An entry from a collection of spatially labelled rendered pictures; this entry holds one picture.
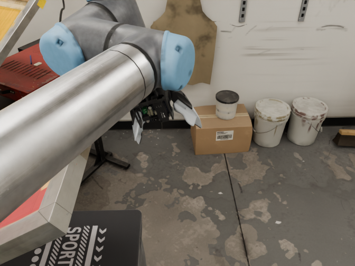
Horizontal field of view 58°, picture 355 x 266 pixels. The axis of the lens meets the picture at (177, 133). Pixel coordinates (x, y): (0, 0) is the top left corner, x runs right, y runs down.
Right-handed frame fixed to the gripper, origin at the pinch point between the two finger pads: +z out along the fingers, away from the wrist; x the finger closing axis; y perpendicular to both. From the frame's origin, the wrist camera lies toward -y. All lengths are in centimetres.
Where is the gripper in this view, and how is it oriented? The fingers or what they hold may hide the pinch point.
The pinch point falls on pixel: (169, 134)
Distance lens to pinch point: 74.8
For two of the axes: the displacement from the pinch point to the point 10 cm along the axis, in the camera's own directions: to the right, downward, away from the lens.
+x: 9.6, -2.5, -1.6
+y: 0.3, 6.1, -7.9
